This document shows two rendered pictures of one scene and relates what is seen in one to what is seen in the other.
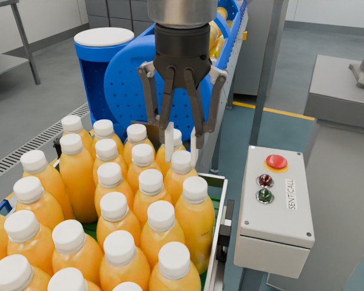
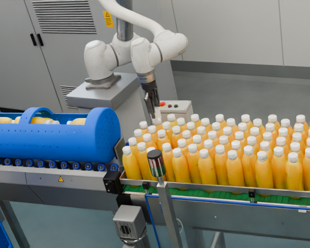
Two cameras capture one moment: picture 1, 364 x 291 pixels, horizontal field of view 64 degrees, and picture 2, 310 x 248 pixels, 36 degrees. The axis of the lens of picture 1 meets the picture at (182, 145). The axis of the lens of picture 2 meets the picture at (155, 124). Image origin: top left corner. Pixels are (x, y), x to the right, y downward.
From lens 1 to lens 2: 2.28 m
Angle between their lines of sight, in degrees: 63
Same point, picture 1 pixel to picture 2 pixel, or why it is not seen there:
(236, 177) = (42, 236)
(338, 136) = (120, 110)
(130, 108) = (104, 148)
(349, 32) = not seen: outside the picture
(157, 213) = (181, 119)
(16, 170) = not seen: outside the picture
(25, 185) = (166, 145)
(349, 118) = (123, 98)
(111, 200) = (175, 128)
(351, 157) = (127, 114)
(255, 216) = (182, 108)
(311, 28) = not seen: outside the picture
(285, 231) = (188, 104)
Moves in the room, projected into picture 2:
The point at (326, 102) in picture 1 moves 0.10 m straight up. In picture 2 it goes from (115, 99) to (111, 84)
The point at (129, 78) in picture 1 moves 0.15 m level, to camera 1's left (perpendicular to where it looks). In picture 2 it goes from (100, 133) to (94, 151)
